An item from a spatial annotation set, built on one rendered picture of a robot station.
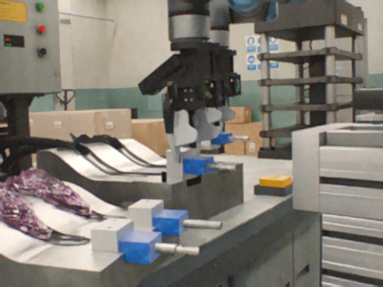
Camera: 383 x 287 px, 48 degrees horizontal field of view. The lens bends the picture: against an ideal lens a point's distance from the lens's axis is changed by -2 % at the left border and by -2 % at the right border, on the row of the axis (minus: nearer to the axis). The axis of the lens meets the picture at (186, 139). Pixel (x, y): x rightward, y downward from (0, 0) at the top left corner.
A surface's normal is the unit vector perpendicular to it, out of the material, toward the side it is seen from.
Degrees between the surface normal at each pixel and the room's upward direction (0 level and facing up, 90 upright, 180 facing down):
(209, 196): 90
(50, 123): 92
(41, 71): 90
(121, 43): 90
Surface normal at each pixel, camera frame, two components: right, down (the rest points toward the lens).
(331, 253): -0.63, 0.10
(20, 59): 0.82, 0.02
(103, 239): -0.31, 0.10
